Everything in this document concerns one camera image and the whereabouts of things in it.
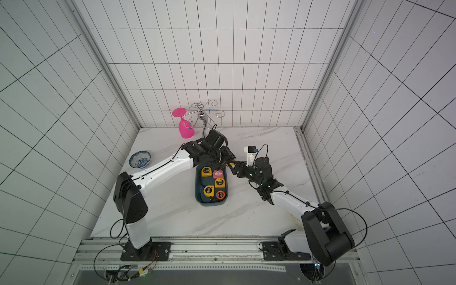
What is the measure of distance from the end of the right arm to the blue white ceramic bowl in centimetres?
58

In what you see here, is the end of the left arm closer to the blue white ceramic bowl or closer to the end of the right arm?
the end of the right arm

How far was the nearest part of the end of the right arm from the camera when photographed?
0.64 m

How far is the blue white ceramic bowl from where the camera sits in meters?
1.01

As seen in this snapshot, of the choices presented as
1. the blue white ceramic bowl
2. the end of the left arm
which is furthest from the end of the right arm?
the blue white ceramic bowl
